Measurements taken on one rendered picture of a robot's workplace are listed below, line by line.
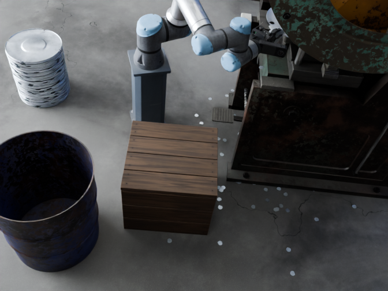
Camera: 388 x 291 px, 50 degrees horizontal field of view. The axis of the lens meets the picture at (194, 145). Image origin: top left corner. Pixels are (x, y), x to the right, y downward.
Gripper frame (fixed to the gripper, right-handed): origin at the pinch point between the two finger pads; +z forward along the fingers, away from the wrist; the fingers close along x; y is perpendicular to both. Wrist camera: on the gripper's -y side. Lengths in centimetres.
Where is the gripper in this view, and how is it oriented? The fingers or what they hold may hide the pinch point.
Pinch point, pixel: (283, 32)
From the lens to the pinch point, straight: 185.3
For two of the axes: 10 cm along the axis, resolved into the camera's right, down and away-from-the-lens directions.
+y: -7.4, -5.6, 3.7
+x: -1.2, 6.5, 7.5
